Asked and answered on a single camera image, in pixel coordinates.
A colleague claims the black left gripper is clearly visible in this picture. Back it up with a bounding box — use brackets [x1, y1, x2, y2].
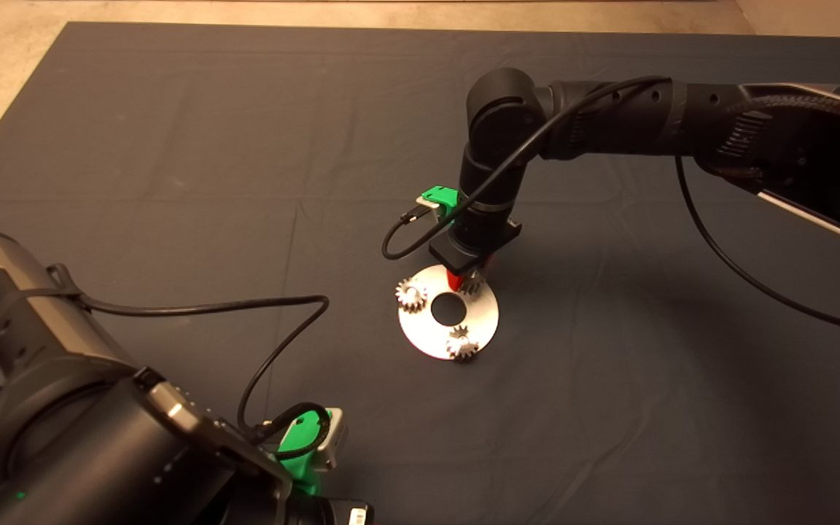
[285, 494, 375, 525]

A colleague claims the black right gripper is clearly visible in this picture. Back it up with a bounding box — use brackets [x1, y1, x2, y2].
[429, 211, 523, 291]

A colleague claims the round metal carrier plate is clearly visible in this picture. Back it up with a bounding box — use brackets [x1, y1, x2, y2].
[398, 264, 499, 359]

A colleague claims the dark grey table cloth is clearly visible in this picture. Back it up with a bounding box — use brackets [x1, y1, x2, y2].
[0, 22, 840, 525]

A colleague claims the green left camera mount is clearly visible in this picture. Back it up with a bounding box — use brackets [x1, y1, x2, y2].
[274, 410, 333, 497]

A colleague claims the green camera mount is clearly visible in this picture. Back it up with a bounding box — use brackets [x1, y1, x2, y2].
[274, 410, 333, 497]
[421, 186, 459, 219]

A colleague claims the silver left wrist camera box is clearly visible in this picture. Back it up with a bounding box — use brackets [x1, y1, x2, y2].
[316, 407, 349, 470]

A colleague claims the green right camera mount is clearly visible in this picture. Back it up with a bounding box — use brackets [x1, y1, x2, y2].
[421, 186, 459, 219]

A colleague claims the black left camera cable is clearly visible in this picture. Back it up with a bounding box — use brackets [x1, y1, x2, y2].
[44, 262, 331, 456]

